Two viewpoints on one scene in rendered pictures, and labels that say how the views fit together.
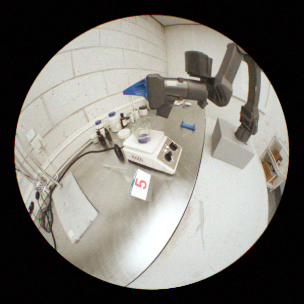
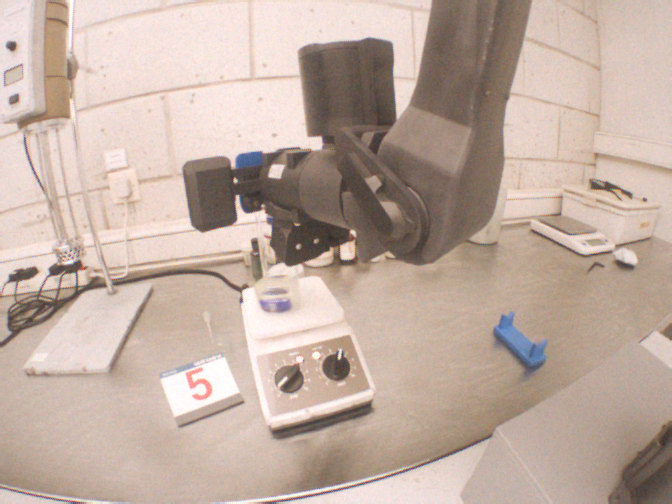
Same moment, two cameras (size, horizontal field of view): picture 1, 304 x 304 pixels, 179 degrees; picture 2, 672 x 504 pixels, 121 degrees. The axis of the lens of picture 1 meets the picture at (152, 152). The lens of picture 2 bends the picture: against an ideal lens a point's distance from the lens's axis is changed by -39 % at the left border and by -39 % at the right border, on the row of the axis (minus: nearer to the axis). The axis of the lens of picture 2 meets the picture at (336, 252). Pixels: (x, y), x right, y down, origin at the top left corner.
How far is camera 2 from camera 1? 0.27 m
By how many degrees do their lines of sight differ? 41
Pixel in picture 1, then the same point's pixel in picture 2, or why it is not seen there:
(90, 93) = (286, 133)
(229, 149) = not seen: outside the picture
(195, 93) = (314, 202)
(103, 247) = (47, 410)
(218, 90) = (352, 183)
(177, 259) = not seen: outside the picture
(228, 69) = (426, 49)
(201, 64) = (309, 94)
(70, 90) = (235, 109)
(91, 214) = (97, 361)
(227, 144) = (514, 484)
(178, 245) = not seen: outside the picture
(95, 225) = (82, 381)
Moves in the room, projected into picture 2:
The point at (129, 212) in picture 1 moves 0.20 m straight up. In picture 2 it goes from (136, 409) to (73, 271)
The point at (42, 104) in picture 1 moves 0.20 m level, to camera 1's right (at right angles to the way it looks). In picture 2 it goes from (160, 114) to (190, 100)
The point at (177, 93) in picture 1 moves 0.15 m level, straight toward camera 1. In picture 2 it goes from (284, 199) to (95, 238)
